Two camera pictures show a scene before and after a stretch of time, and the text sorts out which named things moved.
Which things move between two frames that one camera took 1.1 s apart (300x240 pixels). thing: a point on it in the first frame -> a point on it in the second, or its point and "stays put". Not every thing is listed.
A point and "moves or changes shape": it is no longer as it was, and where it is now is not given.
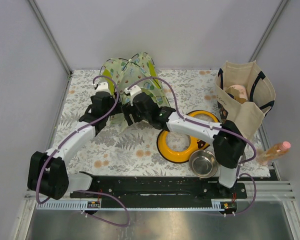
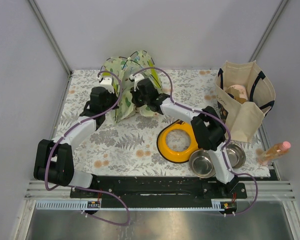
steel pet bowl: x=204 y=164 stays put
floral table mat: x=193 y=94 stays put
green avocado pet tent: x=139 y=72 stays put
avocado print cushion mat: x=117 y=120 moves or changes shape
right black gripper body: x=128 y=109 -> x=139 y=100
